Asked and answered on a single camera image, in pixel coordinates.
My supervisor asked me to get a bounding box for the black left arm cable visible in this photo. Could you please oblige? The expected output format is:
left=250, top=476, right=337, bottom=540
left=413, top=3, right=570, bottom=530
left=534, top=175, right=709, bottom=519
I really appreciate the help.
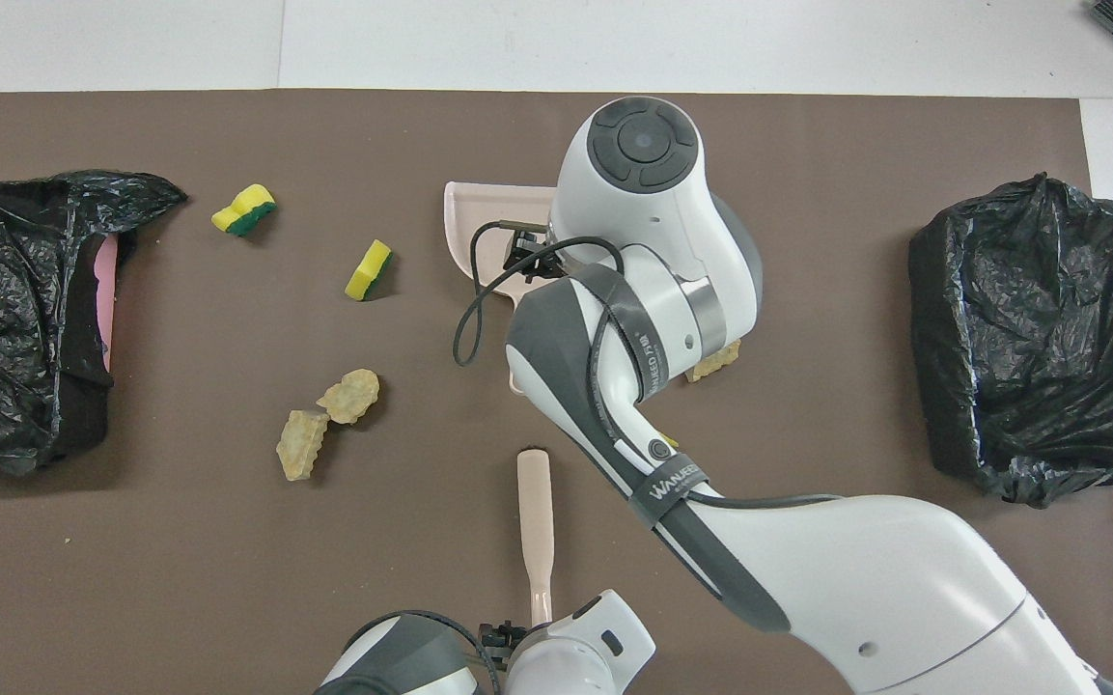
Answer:
left=353, top=610, right=501, bottom=695

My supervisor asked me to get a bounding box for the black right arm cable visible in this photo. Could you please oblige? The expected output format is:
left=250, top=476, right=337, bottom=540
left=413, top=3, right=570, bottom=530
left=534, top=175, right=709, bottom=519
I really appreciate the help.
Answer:
left=453, top=220, right=847, bottom=513

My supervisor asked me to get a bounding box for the beige hand brush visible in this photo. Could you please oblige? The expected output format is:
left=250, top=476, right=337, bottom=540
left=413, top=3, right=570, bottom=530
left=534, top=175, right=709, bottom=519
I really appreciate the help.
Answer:
left=515, top=448, right=555, bottom=626

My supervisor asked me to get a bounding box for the jagged pale sponge scrap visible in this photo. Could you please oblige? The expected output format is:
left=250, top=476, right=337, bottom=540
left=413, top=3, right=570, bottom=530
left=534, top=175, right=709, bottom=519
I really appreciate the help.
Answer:
left=686, top=338, right=743, bottom=384

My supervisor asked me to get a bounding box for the wavy yellow green sponge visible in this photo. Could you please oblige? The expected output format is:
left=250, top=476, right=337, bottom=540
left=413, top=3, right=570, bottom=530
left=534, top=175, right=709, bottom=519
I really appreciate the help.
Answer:
left=210, top=183, right=278, bottom=238

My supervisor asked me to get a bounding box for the brown table mat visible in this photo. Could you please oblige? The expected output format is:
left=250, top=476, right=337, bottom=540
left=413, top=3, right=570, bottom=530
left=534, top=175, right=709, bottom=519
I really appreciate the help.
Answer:
left=0, top=90, right=1113, bottom=695

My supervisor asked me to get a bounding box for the beige plastic dustpan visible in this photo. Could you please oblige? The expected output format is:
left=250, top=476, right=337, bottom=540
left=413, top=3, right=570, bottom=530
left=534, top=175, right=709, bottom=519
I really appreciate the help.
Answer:
left=443, top=181, right=567, bottom=396

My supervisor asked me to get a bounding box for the round pale sponge scrap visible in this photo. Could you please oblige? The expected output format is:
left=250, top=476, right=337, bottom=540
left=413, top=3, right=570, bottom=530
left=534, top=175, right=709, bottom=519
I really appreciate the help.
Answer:
left=316, top=369, right=382, bottom=426

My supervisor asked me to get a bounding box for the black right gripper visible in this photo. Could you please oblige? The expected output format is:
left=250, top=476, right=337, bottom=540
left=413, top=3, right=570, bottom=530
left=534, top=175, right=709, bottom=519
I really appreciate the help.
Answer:
left=501, top=224, right=567, bottom=287

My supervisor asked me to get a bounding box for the yellow green sponge block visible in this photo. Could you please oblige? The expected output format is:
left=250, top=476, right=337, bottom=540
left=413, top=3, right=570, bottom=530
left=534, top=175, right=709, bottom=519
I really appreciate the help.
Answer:
left=344, top=238, right=395, bottom=303

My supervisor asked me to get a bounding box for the long pale sponge scrap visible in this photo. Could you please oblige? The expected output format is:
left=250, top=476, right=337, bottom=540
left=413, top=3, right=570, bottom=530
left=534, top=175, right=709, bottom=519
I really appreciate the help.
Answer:
left=275, top=409, right=332, bottom=483

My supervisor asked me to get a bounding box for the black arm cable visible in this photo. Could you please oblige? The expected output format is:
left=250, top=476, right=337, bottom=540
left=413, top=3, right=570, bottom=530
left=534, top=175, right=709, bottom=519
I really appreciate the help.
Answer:
left=453, top=220, right=847, bottom=513
left=353, top=610, right=501, bottom=695

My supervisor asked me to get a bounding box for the black bag bin pink inside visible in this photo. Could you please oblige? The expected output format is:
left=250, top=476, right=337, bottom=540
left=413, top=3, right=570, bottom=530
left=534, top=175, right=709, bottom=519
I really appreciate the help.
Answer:
left=0, top=171, right=189, bottom=476

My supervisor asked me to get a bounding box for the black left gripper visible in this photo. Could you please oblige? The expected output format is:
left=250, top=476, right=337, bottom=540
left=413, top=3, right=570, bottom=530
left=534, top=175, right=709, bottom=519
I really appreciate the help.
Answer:
left=479, top=623, right=530, bottom=667

